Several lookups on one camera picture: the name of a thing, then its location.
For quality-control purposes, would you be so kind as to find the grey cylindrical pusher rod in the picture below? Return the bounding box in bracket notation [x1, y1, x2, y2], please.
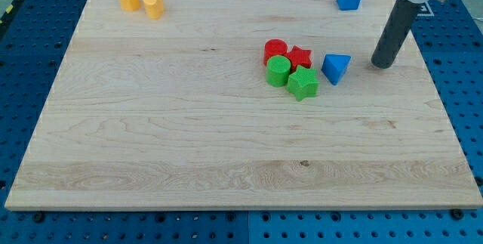
[371, 0, 420, 69]

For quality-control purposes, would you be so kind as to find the blue triangular prism block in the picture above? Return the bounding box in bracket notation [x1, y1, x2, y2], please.
[321, 54, 352, 85]

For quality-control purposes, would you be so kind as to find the yellow heart block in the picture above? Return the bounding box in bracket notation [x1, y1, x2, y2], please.
[143, 0, 165, 20]

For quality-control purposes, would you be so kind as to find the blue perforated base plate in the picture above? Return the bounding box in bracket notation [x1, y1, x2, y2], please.
[1, 0, 482, 243]

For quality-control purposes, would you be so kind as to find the green star block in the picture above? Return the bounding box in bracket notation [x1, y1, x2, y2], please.
[287, 65, 320, 101]

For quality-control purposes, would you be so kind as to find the red star block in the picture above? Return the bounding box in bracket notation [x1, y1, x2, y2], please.
[285, 45, 312, 73]

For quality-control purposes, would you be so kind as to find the red cylinder block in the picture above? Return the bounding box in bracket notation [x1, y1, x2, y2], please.
[263, 39, 288, 66]

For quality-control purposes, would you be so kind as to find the green cylinder block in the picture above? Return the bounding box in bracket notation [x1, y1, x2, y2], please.
[266, 55, 291, 87]

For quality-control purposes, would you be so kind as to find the wooden board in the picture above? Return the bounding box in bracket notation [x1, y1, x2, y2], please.
[5, 0, 482, 211]

